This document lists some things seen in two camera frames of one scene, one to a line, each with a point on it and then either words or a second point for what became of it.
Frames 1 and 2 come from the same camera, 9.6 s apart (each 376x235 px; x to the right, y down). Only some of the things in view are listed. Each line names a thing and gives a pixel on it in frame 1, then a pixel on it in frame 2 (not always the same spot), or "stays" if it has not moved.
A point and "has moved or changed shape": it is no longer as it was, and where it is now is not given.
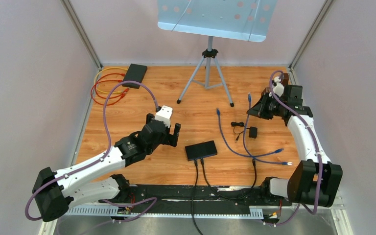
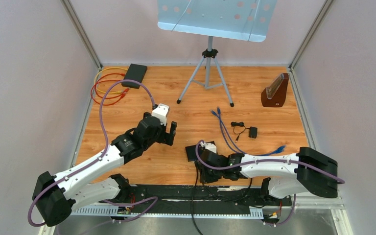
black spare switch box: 134,73 stays
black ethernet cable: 196,164 stays
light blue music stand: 245,20 stays
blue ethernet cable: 277,151 has moved or changed shape
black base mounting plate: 194,198 stays
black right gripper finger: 265,113 -> 212,176
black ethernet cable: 228,197 -> 237,199
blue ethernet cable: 249,97 has moved or changed shape
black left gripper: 172,139 stays
